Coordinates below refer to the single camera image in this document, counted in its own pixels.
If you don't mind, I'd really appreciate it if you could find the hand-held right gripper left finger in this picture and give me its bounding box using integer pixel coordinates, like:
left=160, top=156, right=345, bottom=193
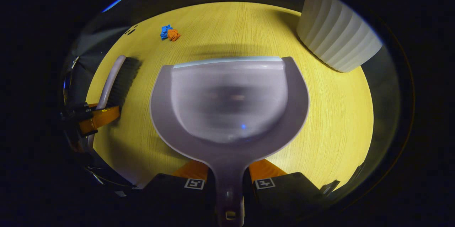
left=142, top=160, right=217, bottom=222

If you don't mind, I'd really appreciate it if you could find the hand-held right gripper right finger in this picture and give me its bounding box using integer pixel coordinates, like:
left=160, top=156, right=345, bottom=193
left=243, top=159, right=340, bottom=222

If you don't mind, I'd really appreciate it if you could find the blue paper trash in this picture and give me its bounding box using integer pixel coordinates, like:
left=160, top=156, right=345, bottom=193
left=160, top=25, right=173, bottom=41

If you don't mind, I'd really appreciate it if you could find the white ribbed garbage bin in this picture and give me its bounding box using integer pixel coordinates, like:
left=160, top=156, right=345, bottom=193
left=297, top=0, right=383, bottom=73

